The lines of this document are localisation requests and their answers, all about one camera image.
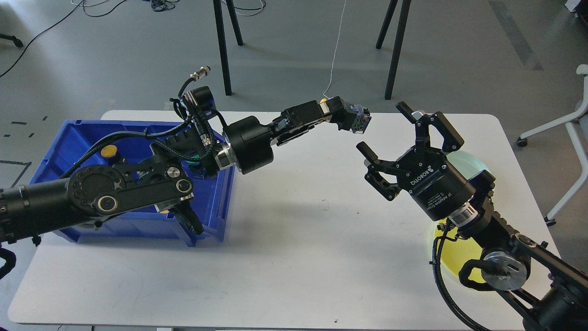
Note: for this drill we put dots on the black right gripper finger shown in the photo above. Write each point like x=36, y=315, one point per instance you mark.
x=375, y=167
x=452, y=141

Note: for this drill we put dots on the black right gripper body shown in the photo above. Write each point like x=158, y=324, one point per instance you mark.
x=433, y=183

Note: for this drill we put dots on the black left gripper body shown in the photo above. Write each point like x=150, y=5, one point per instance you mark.
x=250, y=142

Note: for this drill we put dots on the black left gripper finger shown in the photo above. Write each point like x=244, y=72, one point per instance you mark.
x=339, y=112

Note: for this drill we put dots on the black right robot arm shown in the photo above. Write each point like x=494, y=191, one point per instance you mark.
x=548, y=293

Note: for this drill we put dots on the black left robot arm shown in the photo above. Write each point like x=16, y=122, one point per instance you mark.
x=96, y=193

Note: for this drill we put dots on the light green plate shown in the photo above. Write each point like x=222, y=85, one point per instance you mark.
x=467, y=164

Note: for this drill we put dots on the green push button right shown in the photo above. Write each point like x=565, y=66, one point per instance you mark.
x=199, y=170

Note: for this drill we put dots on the yellow plate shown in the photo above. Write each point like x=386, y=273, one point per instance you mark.
x=456, y=253

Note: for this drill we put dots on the yellow push button back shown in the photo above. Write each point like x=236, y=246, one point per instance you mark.
x=110, y=153

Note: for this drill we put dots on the black tripod right legs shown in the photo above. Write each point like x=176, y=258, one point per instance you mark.
x=399, y=37

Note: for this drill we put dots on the black tripod legs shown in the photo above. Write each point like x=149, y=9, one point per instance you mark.
x=399, y=37
x=217, y=5

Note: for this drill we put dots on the black tripod left legs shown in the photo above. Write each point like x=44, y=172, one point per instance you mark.
x=217, y=5

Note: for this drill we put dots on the blue plastic bin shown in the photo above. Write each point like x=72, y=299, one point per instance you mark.
x=211, y=195

